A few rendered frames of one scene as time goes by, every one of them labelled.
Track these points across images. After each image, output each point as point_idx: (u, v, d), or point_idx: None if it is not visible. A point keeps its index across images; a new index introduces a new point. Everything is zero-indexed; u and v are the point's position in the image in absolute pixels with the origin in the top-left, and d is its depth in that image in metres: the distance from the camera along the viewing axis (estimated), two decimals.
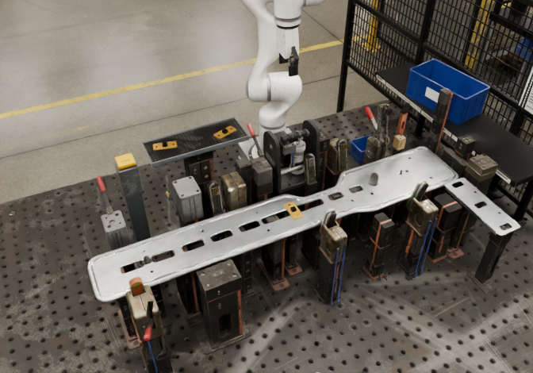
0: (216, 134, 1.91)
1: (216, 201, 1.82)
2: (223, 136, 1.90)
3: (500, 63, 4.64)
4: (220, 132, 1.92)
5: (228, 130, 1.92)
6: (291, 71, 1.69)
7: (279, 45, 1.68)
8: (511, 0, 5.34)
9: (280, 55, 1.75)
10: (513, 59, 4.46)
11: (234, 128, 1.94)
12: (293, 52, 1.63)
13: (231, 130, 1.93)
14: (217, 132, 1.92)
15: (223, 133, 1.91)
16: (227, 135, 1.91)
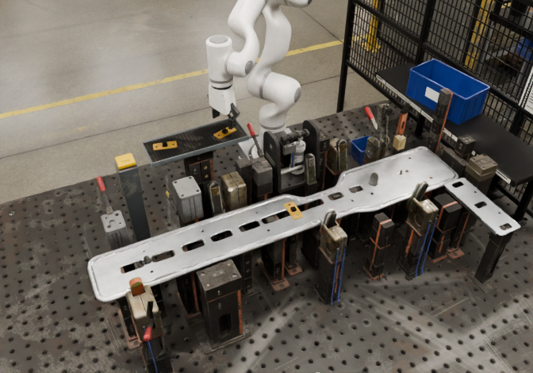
0: (216, 134, 1.91)
1: (216, 201, 1.82)
2: (223, 136, 1.90)
3: (500, 63, 4.64)
4: (220, 132, 1.92)
5: (228, 130, 1.92)
6: (231, 124, 1.84)
7: (216, 103, 1.82)
8: (511, 0, 5.34)
9: (213, 111, 1.89)
10: (513, 59, 4.46)
11: (234, 128, 1.94)
12: (234, 108, 1.79)
13: (231, 130, 1.93)
14: (217, 132, 1.92)
15: (223, 133, 1.91)
16: (227, 135, 1.91)
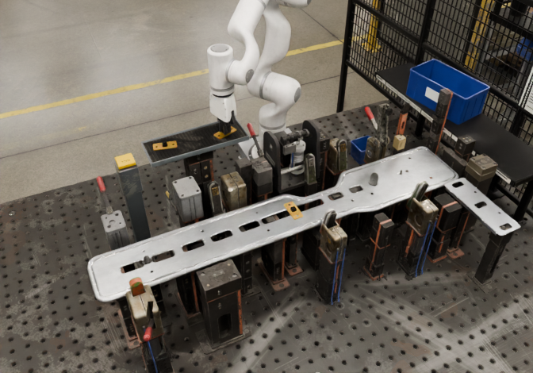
0: (216, 134, 1.91)
1: (216, 201, 1.82)
2: (223, 136, 1.90)
3: (500, 63, 4.64)
4: (220, 132, 1.92)
5: None
6: (226, 129, 1.89)
7: (216, 111, 1.84)
8: (511, 0, 5.34)
9: (220, 124, 1.90)
10: (513, 59, 4.46)
11: (234, 128, 1.94)
12: (232, 118, 1.83)
13: (231, 130, 1.93)
14: (217, 132, 1.92)
15: (223, 133, 1.91)
16: (227, 135, 1.91)
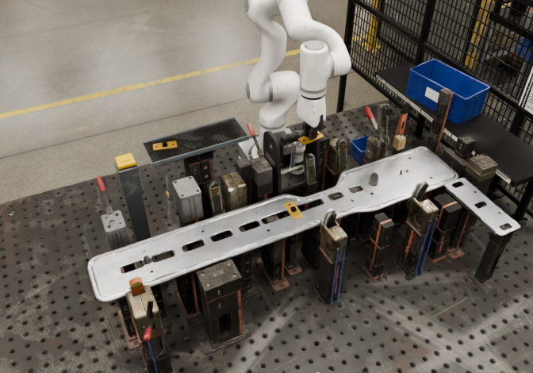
0: (301, 139, 1.74)
1: (216, 201, 1.82)
2: (308, 141, 1.73)
3: (500, 63, 4.64)
4: (306, 136, 1.75)
5: None
6: (312, 135, 1.72)
7: (304, 114, 1.67)
8: (511, 0, 5.34)
9: (306, 129, 1.72)
10: (513, 59, 4.46)
11: (320, 133, 1.76)
12: (320, 123, 1.65)
13: (318, 136, 1.75)
14: (302, 136, 1.75)
15: (308, 139, 1.74)
16: (312, 140, 1.73)
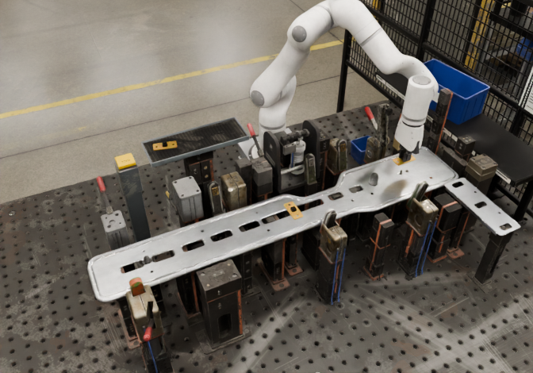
0: (395, 159, 1.94)
1: (216, 201, 1.82)
2: (401, 163, 1.93)
3: (500, 63, 4.64)
4: (400, 158, 1.95)
5: None
6: (406, 157, 1.92)
7: (402, 138, 1.87)
8: (511, 0, 5.34)
9: (401, 151, 1.93)
10: (513, 59, 4.46)
11: (413, 156, 1.96)
12: (416, 148, 1.85)
13: (411, 159, 1.95)
14: (396, 158, 1.95)
15: (402, 160, 1.94)
16: (405, 163, 1.93)
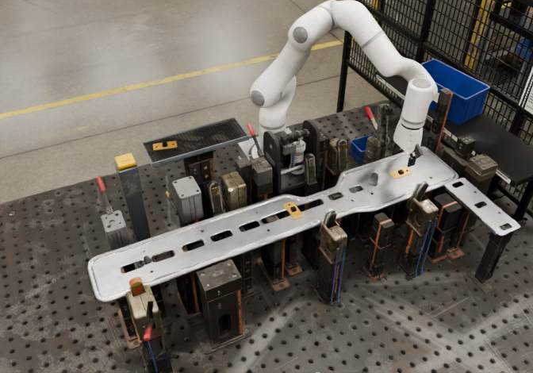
0: (392, 173, 1.99)
1: (216, 201, 1.82)
2: (398, 176, 1.97)
3: (500, 63, 4.64)
4: (396, 171, 2.00)
5: (404, 171, 1.98)
6: (411, 163, 1.90)
7: (400, 140, 1.88)
8: (511, 0, 5.34)
9: (395, 146, 1.95)
10: (513, 59, 4.46)
11: (409, 170, 2.00)
12: (418, 149, 1.84)
13: (408, 172, 1.99)
14: (393, 171, 2.00)
15: (398, 174, 1.99)
16: (402, 176, 1.98)
